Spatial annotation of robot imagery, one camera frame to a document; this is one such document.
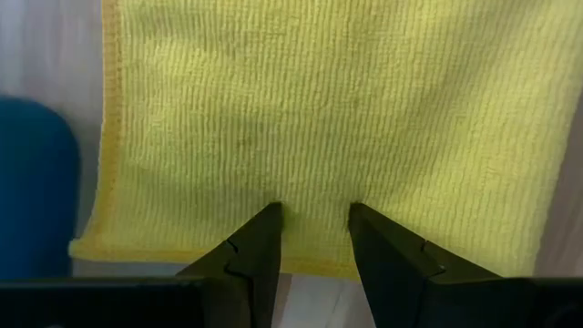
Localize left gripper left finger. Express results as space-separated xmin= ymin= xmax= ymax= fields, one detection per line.
xmin=0 ymin=202 xmax=283 ymax=328

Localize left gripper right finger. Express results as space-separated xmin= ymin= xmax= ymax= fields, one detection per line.
xmin=348 ymin=202 xmax=583 ymax=328

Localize yellow microfiber towel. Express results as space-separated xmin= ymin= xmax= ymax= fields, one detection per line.
xmin=67 ymin=0 xmax=583 ymax=280

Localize teal plastic bin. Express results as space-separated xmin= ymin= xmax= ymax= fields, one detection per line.
xmin=0 ymin=95 xmax=82 ymax=280

